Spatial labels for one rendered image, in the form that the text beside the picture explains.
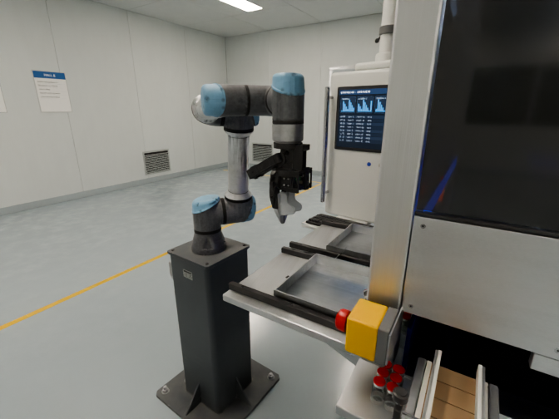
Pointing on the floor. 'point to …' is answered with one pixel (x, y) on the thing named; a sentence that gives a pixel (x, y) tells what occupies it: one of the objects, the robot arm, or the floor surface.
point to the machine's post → (403, 146)
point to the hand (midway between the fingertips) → (280, 218)
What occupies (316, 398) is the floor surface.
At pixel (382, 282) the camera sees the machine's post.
